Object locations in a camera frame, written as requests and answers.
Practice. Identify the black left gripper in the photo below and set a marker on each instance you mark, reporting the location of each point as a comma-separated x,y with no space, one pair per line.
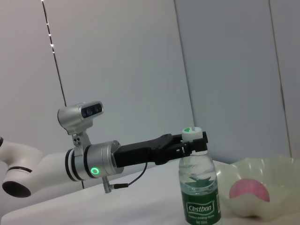
145,152

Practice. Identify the clear water bottle green label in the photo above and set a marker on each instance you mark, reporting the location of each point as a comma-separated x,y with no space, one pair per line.
199,182

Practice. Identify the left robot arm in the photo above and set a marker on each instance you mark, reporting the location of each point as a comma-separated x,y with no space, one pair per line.
51,166

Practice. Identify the pale green wavy fruit plate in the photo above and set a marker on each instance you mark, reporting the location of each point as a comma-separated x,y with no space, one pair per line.
276,171

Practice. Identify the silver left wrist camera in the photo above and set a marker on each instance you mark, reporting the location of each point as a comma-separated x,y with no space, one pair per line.
77,117

